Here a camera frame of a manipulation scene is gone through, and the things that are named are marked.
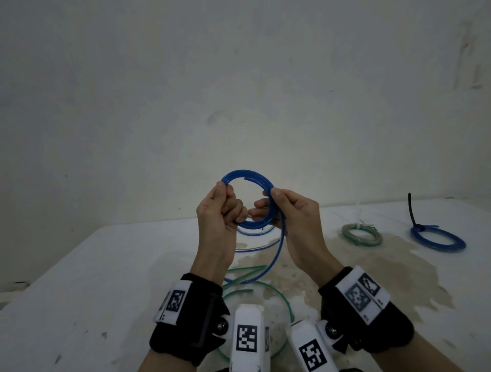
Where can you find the clear blue striped tube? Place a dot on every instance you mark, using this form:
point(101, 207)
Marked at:
point(257, 248)
point(245, 173)

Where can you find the person's right forearm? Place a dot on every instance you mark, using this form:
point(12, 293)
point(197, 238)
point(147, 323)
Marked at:
point(414, 358)

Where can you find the white zip tie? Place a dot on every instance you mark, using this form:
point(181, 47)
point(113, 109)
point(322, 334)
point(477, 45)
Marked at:
point(358, 214)

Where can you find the person's left forearm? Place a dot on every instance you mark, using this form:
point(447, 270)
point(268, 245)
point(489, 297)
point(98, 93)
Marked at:
point(165, 364)

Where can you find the clear green striped tube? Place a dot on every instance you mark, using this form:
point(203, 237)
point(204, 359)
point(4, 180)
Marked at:
point(285, 302)
point(362, 243)

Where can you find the white wall socket box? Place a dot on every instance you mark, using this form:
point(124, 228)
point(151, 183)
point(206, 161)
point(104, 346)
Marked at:
point(13, 287)

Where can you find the white wrist camera with marker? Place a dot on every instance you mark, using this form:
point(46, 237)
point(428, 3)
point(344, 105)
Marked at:
point(303, 331)
point(247, 316)

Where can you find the person's left hand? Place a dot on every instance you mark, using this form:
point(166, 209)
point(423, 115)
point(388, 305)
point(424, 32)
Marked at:
point(215, 237)

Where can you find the solid blue tube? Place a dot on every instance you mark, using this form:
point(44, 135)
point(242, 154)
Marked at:
point(437, 249)

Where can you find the black zip tie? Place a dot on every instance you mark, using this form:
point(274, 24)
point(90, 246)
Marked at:
point(411, 210)

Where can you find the person's right hand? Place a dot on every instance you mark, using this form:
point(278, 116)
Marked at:
point(303, 230)

